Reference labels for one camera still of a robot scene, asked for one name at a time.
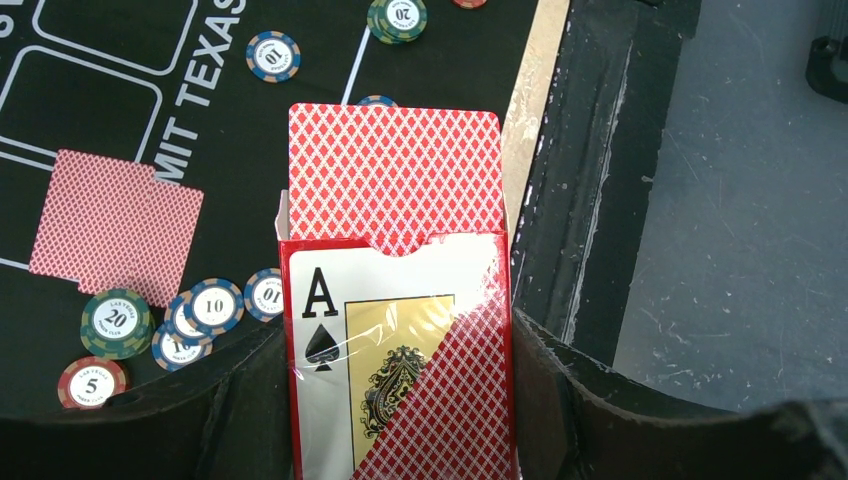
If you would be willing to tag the green poker chip stack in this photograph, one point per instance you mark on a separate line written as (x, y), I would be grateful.
(397, 21)

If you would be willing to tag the red-backed playing card deck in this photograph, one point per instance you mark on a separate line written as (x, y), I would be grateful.
(393, 176)

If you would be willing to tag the lone blue chip mid-table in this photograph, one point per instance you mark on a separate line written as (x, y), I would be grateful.
(273, 56)

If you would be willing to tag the blue poker chip stack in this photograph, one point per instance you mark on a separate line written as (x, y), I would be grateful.
(377, 100)

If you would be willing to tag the red chips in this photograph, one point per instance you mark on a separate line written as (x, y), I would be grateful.
(469, 4)
(89, 382)

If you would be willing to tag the aluminium mounting rail frame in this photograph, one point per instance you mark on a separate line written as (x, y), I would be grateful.
(686, 219)

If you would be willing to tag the green chips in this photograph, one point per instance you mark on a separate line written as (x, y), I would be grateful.
(116, 324)

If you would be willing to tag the black poker table mat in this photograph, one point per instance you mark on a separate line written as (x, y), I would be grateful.
(166, 83)

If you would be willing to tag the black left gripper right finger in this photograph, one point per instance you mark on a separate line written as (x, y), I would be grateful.
(576, 418)

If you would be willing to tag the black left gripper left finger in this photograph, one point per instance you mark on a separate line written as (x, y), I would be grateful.
(225, 416)

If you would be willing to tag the red playing card box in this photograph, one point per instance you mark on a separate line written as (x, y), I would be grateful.
(398, 332)

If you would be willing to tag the blue chips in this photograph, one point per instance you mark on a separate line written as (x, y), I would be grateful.
(195, 318)

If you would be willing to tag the card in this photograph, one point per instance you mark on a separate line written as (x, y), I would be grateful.
(88, 202)
(143, 240)

